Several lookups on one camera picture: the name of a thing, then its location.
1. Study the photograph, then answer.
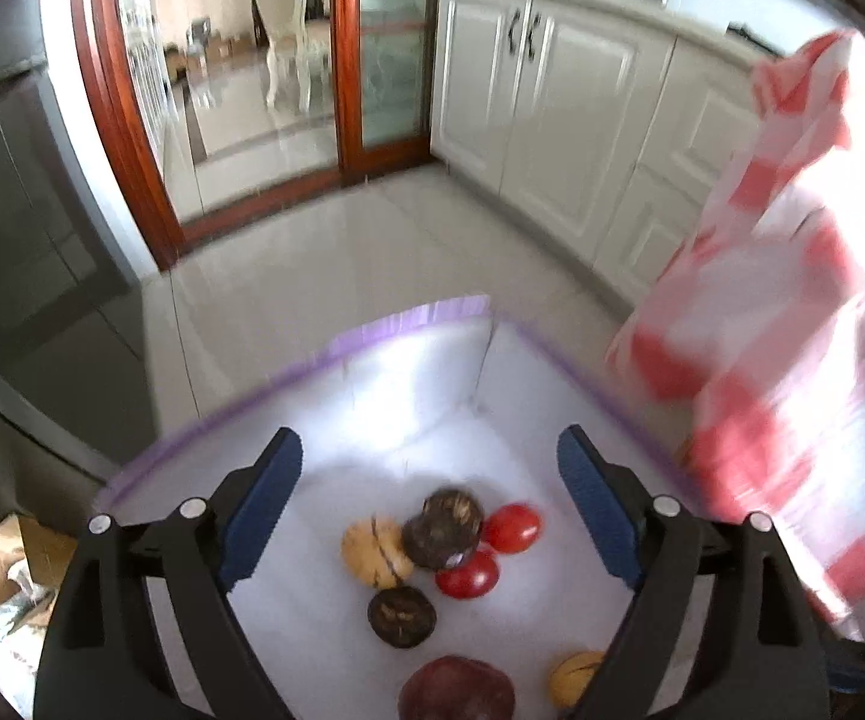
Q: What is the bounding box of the red white checked tablecloth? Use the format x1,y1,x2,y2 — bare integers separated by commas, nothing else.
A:
605,28,865,642

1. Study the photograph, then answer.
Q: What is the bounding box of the yellow passion fruit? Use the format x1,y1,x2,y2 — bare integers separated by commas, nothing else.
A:
548,651,606,710
341,516,415,590

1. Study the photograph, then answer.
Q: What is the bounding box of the white kitchen cabinet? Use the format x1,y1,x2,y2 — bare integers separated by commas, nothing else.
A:
428,0,771,308

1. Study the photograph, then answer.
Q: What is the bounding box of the wooden sliding glass door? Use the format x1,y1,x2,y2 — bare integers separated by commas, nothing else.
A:
68,0,441,271

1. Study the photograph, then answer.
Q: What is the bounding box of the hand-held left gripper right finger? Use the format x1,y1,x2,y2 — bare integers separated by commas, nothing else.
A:
556,424,831,720

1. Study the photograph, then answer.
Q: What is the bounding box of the grey refrigerator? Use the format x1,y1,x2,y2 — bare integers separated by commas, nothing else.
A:
0,0,160,541

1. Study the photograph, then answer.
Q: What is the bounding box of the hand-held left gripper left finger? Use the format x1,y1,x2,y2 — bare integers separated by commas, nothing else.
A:
34,426,305,720

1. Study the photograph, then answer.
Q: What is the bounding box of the white box with purple rim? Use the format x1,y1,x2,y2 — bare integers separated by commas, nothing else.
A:
95,294,704,720

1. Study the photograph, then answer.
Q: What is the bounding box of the red apple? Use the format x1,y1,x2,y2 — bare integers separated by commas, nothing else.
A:
398,655,516,720

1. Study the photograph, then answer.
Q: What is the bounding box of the brown cardboard box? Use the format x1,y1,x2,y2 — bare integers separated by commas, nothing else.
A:
0,514,77,610

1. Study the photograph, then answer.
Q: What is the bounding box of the white dining chair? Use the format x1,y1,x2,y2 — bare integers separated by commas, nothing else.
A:
251,0,332,112

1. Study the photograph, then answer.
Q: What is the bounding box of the dark brown passion fruit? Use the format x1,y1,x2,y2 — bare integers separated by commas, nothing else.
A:
367,586,435,649
401,487,486,571

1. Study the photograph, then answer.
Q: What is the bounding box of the red tomato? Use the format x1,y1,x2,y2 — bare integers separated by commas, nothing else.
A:
434,549,501,601
483,502,543,554

